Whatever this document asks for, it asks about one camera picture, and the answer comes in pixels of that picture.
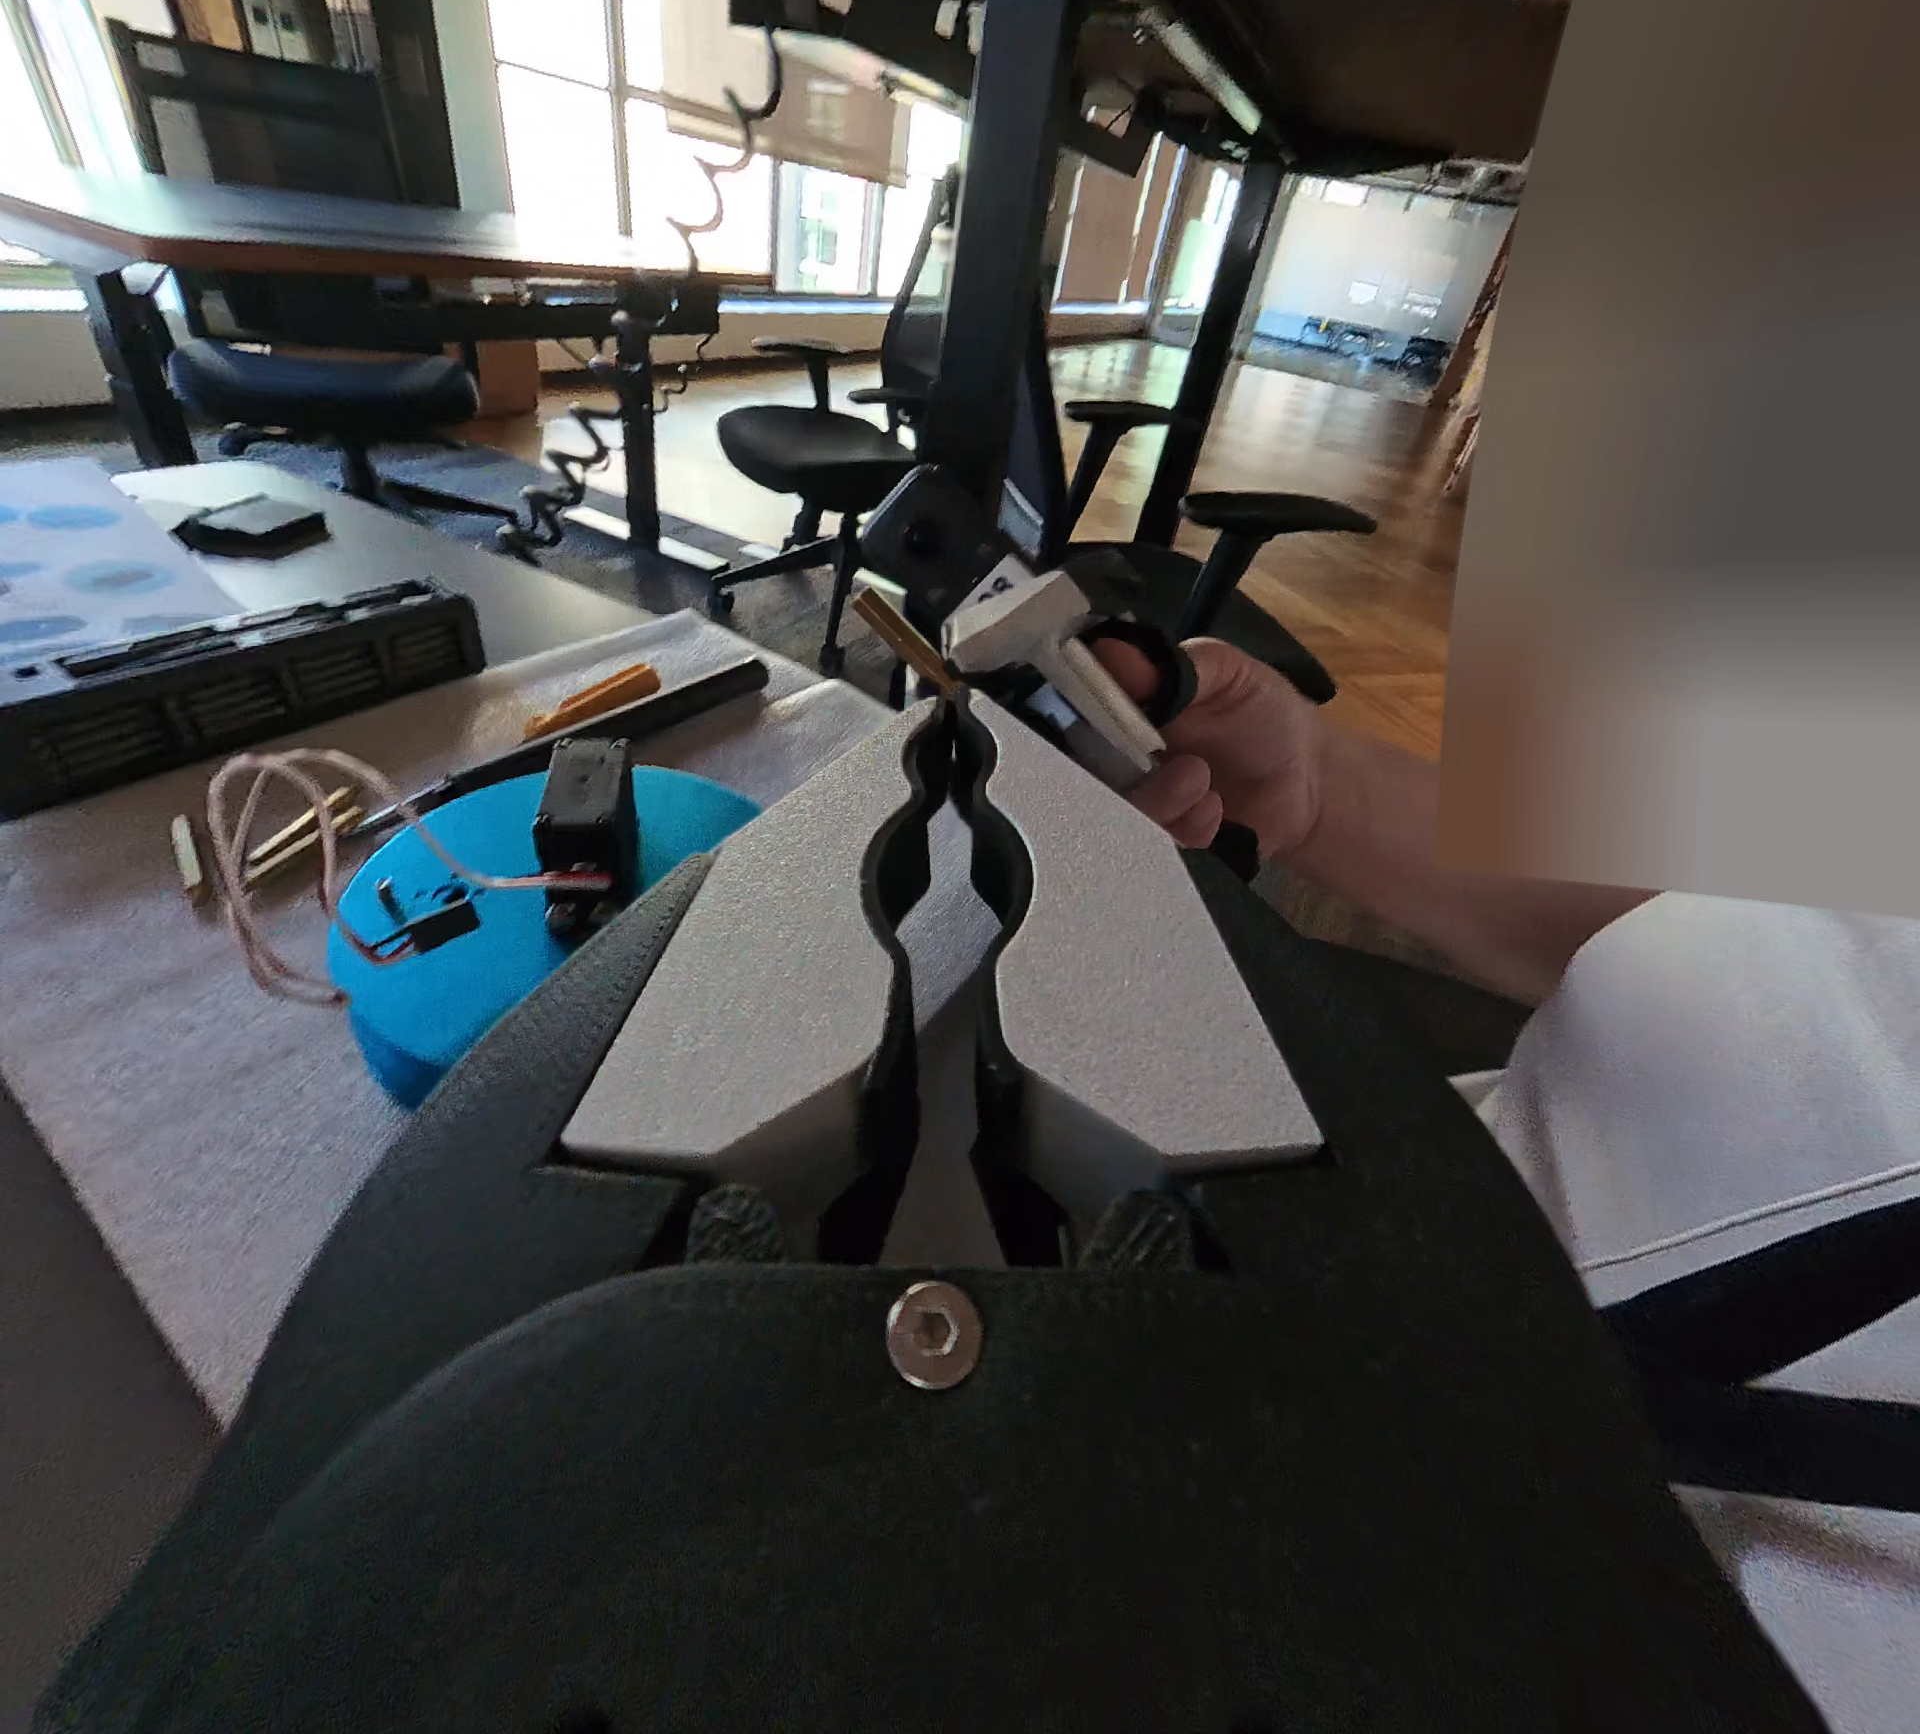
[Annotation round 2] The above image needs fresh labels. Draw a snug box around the white foam sheet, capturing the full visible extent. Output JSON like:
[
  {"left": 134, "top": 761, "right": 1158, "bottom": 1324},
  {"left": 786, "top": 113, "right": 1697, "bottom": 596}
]
[{"left": 0, "top": 606, "right": 962, "bottom": 1428}]

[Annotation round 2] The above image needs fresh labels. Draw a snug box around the wooden top standing desk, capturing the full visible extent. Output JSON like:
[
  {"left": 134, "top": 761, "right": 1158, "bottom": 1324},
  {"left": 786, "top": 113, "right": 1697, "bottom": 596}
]
[
  {"left": 0, "top": 181, "right": 722, "bottom": 553},
  {"left": 696, "top": 0, "right": 1630, "bottom": 596}
]

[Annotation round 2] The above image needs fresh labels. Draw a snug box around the black precision screwdriver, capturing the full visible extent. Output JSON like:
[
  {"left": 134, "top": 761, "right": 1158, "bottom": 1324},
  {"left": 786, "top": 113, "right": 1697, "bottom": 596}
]
[{"left": 348, "top": 656, "right": 770, "bottom": 845}]

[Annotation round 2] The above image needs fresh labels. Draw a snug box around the blue office chair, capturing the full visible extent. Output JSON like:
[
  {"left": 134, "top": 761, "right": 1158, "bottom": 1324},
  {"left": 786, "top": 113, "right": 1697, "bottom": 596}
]
[{"left": 164, "top": 336, "right": 520, "bottom": 523}]

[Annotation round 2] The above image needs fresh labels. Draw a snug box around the person's right hand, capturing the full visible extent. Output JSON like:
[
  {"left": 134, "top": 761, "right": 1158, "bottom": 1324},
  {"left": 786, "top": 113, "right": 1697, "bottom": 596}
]
[{"left": 1101, "top": 637, "right": 1330, "bottom": 866}]

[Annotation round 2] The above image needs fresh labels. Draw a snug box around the black screwdriver bit case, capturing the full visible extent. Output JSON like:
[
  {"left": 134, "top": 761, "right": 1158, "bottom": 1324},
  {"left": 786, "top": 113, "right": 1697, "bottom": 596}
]
[{"left": 0, "top": 579, "right": 489, "bottom": 824}]

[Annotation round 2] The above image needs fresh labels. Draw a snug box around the person's right forearm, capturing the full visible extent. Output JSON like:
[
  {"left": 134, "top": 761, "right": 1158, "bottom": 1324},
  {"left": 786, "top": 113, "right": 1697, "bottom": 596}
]
[{"left": 1304, "top": 728, "right": 1667, "bottom": 1008}]

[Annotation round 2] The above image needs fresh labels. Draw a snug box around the black mesh office chair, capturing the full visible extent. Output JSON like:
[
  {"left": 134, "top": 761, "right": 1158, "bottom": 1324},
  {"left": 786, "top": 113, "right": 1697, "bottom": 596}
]
[{"left": 707, "top": 175, "right": 962, "bottom": 627}]

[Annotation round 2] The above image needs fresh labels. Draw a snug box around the black lanyard strap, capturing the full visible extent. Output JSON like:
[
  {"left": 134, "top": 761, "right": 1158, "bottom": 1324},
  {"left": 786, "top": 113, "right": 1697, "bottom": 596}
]
[{"left": 1595, "top": 1187, "right": 1920, "bottom": 1513}]

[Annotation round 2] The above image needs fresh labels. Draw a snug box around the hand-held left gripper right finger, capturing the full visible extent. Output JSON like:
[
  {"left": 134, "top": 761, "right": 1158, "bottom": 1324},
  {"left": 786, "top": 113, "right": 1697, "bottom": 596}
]
[{"left": 950, "top": 692, "right": 1333, "bottom": 1264}]

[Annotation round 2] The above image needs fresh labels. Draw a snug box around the orange handled screwdriver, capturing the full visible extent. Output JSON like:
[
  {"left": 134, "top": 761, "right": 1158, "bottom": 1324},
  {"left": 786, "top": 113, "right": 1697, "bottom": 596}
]
[{"left": 521, "top": 662, "right": 665, "bottom": 740}]

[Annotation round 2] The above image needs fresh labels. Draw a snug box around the black servo motor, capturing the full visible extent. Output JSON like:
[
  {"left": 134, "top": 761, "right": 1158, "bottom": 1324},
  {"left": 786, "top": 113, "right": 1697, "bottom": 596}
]
[{"left": 531, "top": 736, "right": 644, "bottom": 943}]

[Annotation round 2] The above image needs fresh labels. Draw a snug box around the large glass window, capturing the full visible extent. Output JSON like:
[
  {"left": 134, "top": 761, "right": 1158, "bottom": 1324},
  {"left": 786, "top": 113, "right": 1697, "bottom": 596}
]
[{"left": 0, "top": 0, "right": 992, "bottom": 313}]

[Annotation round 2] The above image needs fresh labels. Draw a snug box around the small black box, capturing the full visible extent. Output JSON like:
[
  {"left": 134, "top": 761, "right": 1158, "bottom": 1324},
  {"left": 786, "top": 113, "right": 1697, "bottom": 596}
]
[{"left": 172, "top": 492, "right": 332, "bottom": 558}]

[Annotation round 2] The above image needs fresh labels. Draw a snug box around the instruction manual with blue pictures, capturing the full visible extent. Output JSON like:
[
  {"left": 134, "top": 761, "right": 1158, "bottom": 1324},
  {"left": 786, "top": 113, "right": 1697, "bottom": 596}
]
[{"left": 0, "top": 459, "right": 242, "bottom": 675}]

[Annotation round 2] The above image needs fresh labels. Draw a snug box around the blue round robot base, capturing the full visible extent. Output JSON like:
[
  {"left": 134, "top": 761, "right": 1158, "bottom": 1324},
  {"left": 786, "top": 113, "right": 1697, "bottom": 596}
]
[{"left": 326, "top": 774, "right": 768, "bottom": 1114}]

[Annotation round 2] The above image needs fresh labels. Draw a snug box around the black cable spine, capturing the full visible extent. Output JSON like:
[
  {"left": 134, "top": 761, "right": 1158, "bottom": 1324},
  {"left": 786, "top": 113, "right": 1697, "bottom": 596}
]
[{"left": 502, "top": 25, "right": 790, "bottom": 566}]

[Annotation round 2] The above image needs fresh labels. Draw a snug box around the red white servo cable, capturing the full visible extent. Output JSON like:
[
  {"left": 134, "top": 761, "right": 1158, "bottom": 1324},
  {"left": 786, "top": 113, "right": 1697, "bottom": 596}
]
[{"left": 206, "top": 747, "right": 618, "bottom": 1008}]

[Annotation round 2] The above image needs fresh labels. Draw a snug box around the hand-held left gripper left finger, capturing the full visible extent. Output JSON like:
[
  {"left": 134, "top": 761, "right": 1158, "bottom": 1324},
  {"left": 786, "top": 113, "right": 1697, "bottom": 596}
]
[{"left": 554, "top": 697, "right": 962, "bottom": 1235}]

